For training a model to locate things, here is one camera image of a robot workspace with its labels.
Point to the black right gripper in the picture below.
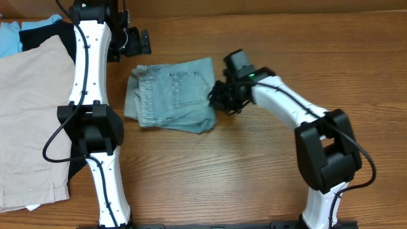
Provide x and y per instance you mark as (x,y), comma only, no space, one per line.
(220,102)

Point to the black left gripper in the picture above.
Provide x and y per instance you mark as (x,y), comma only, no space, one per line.
(140,42)

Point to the light blue denim shorts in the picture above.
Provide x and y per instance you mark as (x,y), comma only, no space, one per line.
(172,96)

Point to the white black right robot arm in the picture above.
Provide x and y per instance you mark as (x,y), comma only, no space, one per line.
(326,153)

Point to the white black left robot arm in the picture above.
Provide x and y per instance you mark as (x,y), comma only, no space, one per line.
(102,34)

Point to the black garment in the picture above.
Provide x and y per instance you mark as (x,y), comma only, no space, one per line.
(32,38)

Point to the beige shorts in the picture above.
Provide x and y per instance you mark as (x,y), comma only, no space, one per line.
(33,84)

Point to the light blue shirt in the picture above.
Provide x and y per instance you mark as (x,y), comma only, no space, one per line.
(10,38)

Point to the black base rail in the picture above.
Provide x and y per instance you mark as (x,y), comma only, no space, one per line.
(216,226)

